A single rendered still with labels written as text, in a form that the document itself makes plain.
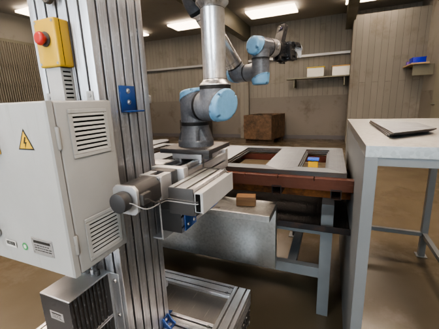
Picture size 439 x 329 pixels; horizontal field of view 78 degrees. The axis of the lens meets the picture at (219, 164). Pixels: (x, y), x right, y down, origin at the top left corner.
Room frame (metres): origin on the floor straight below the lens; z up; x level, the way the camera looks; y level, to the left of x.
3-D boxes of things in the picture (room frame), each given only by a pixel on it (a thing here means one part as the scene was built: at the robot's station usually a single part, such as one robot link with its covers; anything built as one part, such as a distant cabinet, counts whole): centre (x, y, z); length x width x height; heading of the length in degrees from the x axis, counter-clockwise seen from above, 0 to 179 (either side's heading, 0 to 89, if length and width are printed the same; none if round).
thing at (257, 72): (1.23, -0.18, 1.34); 0.11 x 0.08 x 0.11; 41
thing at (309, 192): (1.71, 0.04, 0.70); 1.66 x 0.08 x 0.05; 67
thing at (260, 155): (2.22, -0.17, 0.79); 1.56 x 0.09 x 0.06; 67
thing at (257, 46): (1.22, -0.19, 1.43); 0.11 x 0.08 x 0.09; 131
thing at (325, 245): (1.34, -0.57, 0.34); 0.06 x 0.06 x 0.68; 67
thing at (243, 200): (1.35, -0.13, 0.70); 0.10 x 0.06 x 0.05; 79
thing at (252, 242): (1.59, 0.31, 0.48); 1.30 x 0.04 x 0.35; 67
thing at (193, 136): (1.15, 0.10, 1.09); 0.15 x 0.15 x 0.10
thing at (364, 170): (1.50, -0.77, 0.51); 1.30 x 0.04 x 1.01; 157
